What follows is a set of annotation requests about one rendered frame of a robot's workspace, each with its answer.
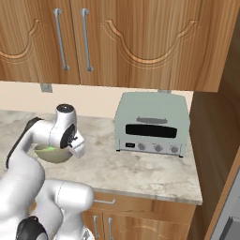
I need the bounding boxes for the pale green toaster oven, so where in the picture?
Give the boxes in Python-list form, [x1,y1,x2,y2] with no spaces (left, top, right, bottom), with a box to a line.
[113,90,190,159]

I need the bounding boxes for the wide wooden base cupboard door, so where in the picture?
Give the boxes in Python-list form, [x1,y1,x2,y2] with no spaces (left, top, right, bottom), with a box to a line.
[102,211,192,240]

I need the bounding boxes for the grey wall cupboard handle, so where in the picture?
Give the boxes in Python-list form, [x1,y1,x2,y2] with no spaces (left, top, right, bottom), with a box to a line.
[52,7,70,71]
[80,7,95,72]

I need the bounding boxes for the green food piece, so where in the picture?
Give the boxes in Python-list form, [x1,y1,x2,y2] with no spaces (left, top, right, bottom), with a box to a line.
[37,145,59,153]

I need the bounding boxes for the grey drawer handle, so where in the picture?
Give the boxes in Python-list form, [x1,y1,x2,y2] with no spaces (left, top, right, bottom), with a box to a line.
[93,198,117,206]

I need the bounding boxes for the grey base cupboard handle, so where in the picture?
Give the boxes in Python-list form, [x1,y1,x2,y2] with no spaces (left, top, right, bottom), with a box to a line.
[106,217,115,240]
[92,215,101,240]

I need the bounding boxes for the wide wooden wall cupboard door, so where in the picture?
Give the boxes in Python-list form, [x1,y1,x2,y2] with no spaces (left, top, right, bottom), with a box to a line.
[69,0,240,94]

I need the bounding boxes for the wooden drawer front with handle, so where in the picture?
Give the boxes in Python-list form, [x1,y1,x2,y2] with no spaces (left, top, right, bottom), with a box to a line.
[89,190,155,214]

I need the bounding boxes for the tall wooden fridge surround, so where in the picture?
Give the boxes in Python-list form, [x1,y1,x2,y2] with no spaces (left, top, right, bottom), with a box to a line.
[187,27,240,240]

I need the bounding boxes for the narrow wooden base cupboard door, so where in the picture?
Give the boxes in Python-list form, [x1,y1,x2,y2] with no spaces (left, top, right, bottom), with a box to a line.
[81,210,105,240]

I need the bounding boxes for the plain wooden drawer front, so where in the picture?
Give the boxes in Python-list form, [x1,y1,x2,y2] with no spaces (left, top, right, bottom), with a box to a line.
[152,199,198,218]

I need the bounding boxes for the narrow wooden wall cupboard door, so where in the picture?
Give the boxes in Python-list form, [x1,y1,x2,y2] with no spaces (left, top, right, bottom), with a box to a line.
[0,0,82,85]

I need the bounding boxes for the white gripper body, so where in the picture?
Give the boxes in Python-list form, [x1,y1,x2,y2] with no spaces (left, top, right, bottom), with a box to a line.
[68,129,87,159]

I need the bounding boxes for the grey fridge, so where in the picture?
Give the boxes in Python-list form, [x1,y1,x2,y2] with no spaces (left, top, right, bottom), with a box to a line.
[208,167,240,240]

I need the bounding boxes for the olive green bowl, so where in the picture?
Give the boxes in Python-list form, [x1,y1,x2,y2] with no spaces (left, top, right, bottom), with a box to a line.
[33,143,72,164]

